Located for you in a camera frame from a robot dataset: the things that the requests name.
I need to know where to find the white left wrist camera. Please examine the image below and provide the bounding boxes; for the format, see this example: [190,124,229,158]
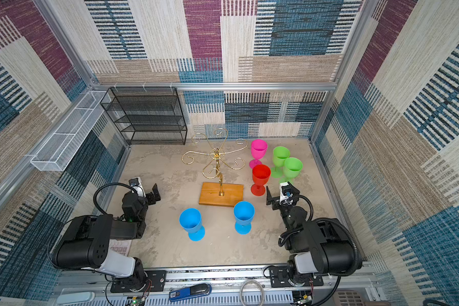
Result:
[129,177,146,197]

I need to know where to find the blue wine glass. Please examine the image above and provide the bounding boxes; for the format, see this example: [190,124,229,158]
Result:
[233,201,256,235]
[179,208,205,242]

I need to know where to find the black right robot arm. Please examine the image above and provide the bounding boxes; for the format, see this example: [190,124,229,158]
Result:
[263,182,363,305]

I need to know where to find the wooden rack base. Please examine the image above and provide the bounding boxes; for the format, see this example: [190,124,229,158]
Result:
[199,182,244,207]

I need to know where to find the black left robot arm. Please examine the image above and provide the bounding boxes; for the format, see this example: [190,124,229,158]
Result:
[49,178,166,295]

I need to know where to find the white pink calculator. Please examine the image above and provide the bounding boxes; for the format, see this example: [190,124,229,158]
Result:
[109,239,133,256]

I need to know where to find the green wine glass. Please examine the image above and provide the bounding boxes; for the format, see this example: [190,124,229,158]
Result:
[271,146,291,178]
[280,158,303,183]

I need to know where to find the light blue flat device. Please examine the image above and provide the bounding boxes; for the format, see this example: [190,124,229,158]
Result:
[56,291,96,305]

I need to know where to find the red wine glass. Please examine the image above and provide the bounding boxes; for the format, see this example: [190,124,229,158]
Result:
[251,164,271,196]

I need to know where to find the blue black stapler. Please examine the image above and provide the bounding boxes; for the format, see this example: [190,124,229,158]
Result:
[168,283,212,303]

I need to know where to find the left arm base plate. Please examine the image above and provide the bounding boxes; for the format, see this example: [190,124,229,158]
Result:
[109,270,166,293]

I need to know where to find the grey coiled cable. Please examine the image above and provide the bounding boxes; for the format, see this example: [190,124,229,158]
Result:
[240,279,266,306]

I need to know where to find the gold wire glass rack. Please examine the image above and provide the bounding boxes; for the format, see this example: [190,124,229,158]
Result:
[181,127,248,196]

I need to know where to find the aluminium mounting rail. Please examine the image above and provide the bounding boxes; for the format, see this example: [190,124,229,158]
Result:
[48,263,387,305]

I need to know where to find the magenta wine glass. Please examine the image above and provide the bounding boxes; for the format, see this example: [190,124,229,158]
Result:
[249,139,268,169]

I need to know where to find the black mesh shelf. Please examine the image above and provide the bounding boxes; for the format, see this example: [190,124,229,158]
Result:
[100,87,187,145]

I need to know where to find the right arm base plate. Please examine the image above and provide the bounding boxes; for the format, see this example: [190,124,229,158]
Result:
[263,265,324,288]

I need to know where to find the white wire basket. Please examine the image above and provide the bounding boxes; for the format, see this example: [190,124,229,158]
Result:
[31,91,106,172]

